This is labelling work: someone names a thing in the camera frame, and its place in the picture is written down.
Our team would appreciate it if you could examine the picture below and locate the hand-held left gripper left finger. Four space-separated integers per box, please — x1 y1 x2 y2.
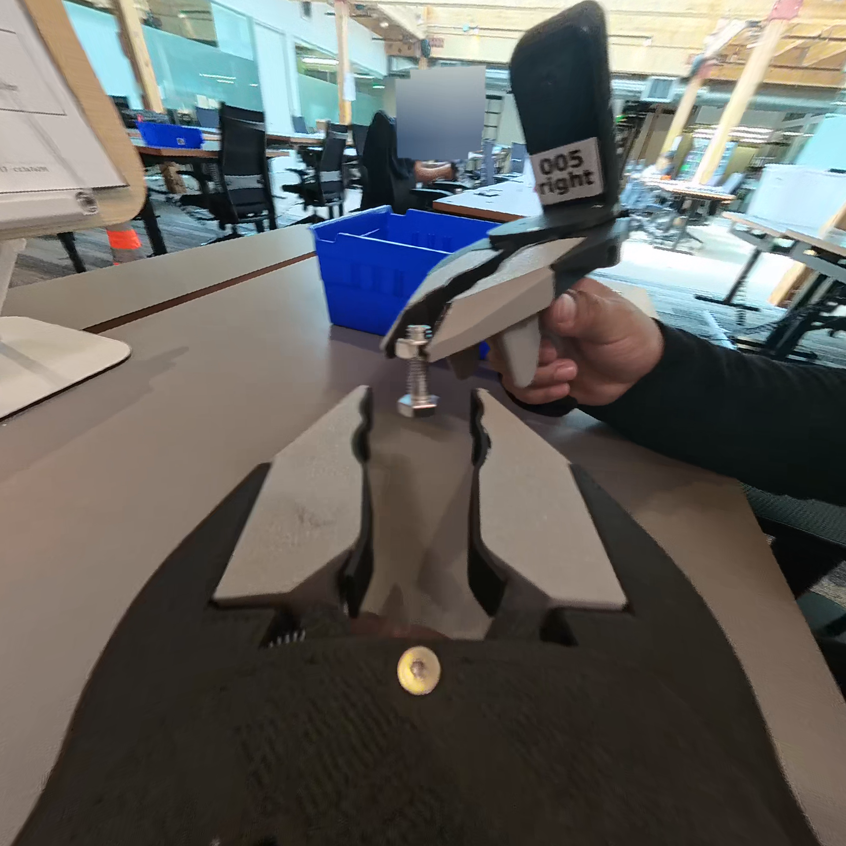
211 385 375 620

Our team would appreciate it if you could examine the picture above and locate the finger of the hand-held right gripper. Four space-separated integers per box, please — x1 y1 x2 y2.
380 245 502 358
425 235 584 363

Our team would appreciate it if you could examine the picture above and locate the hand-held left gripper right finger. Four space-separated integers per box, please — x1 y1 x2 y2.
465 388 628 617

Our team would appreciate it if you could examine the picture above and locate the steel hex nut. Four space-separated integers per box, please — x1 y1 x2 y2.
394 324 435 359

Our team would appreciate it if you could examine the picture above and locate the blue plastic bin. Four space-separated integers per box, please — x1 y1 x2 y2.
135 121 206 149
311 206 508 359

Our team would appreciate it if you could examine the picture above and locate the steel hex bolt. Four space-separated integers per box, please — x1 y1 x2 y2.
397 356 442 420

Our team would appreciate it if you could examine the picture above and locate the person's right forearm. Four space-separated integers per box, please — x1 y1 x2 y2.
582 320 846 524

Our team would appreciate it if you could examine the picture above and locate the person's right hand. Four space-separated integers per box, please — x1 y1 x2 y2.
486 278 665 407

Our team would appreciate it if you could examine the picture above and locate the wooden edged office desk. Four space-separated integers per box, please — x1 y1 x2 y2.
719 210 846 333
129 129 358 161
431 180 544 224

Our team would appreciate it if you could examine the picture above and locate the black jacket on chair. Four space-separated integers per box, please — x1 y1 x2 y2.
361 111 415 214

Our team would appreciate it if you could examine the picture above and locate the white storage box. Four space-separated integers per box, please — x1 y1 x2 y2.
743 164 846 230

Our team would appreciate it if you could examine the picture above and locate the black mesh office chair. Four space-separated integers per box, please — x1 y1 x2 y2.
742 484 846 650

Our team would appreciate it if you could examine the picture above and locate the white metal stand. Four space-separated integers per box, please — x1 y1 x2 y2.
0 198 133 422

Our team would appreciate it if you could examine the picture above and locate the orange traffic cone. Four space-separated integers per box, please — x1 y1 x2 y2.
106 225 148 267

